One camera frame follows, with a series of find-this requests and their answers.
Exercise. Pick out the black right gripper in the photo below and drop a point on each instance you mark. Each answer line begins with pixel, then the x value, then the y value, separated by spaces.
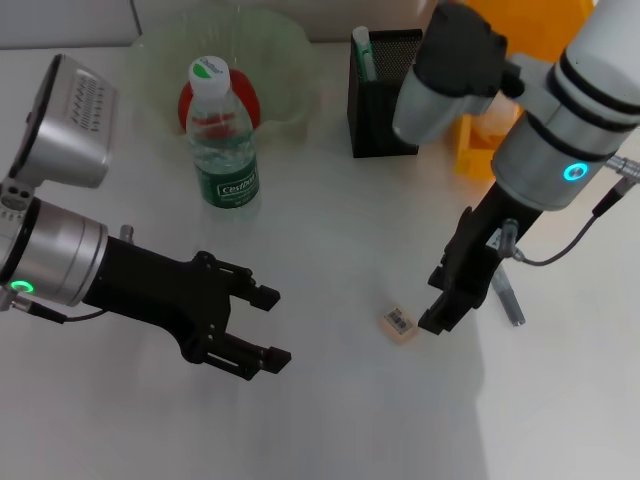
pixel 480 245

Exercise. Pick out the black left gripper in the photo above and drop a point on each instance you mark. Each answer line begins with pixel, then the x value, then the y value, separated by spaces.
pixel 160 295

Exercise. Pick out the beige eraser with barcode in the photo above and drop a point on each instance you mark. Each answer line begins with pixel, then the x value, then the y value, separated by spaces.
pixel 400 325

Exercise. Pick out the grey marker pen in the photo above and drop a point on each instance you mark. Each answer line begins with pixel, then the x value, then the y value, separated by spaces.
pixel 512 305

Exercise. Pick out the clear green-label water bottle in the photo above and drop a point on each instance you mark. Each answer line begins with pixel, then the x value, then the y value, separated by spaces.
pixel 225 170

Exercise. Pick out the red-orange fruit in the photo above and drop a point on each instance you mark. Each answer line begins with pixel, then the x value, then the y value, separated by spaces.
pixel 247 95

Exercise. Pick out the green utility knife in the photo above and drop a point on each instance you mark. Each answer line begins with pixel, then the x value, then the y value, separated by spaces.
pixel 365 55

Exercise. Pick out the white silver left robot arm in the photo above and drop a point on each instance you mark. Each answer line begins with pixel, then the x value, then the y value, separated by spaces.
pixel 55 260

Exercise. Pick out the black mesh pen holder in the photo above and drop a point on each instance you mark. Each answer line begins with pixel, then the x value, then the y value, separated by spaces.
pixel 375 120

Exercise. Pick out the pale green glass fruit bowl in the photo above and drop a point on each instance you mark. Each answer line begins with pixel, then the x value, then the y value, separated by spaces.
pixel 285 75

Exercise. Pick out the yellow plastic bin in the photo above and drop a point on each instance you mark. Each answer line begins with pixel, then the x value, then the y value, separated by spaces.
pixel 472 155

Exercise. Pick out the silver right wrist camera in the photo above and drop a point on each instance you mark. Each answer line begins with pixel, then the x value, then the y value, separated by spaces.
pixel 450 50

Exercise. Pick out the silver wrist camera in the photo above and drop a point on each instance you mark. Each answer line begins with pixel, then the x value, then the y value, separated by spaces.
pixel 450 50
pixel 70 135

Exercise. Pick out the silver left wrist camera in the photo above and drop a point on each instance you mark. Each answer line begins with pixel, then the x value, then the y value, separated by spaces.
pixel 70 135

